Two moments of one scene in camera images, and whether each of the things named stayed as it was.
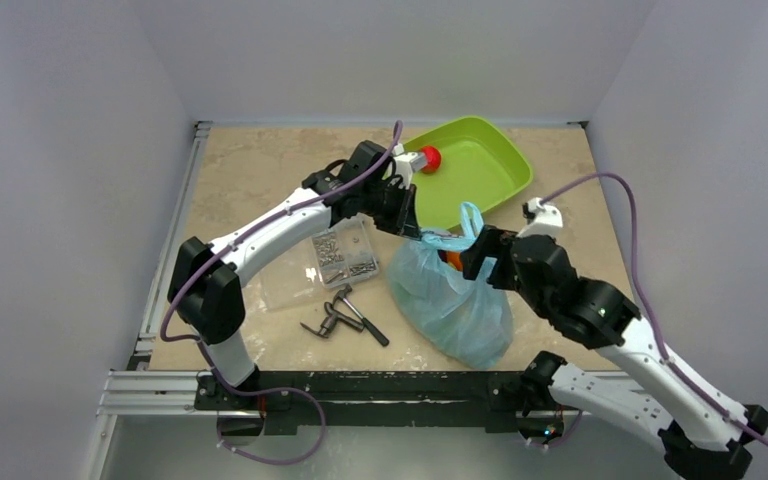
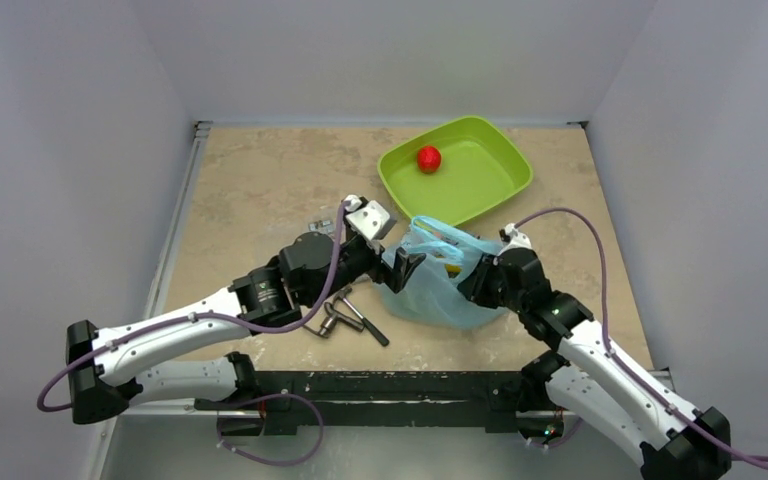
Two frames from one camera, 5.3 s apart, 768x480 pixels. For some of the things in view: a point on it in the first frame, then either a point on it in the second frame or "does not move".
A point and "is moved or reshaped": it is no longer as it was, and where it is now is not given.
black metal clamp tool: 329,324 does not move
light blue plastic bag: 464,318 is moved or reshaped
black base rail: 357,401 does not move
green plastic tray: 478,164 does not move
